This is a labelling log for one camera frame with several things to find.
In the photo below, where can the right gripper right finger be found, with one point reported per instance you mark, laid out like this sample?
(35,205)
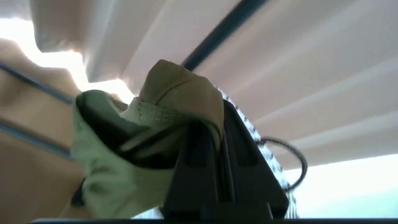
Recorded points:
(258,193)

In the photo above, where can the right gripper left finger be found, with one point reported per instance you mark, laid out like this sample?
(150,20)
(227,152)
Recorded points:
(192,189)

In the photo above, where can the green printed T-shirt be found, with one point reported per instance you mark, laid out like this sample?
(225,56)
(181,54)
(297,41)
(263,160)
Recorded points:
(109,186)

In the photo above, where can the white laundry basket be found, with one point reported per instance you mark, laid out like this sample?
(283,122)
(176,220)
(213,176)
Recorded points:
(273,161)

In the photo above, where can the beige curtain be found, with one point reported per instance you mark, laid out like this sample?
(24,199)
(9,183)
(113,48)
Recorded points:
(311,62)

